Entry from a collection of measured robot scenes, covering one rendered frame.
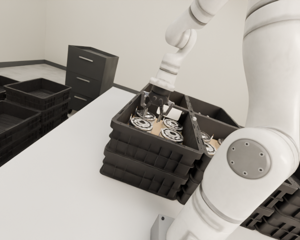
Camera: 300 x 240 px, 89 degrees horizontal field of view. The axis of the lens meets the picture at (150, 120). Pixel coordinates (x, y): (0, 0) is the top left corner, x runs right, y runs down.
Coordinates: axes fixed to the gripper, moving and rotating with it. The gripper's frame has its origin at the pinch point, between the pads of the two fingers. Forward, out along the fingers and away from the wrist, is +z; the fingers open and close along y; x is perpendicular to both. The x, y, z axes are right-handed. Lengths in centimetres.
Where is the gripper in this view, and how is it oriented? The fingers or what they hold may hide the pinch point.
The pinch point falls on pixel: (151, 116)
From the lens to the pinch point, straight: 64.2
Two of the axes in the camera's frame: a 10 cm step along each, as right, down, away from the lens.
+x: -2.1, 3.6, -9.1
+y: -9.2, -3.7, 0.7
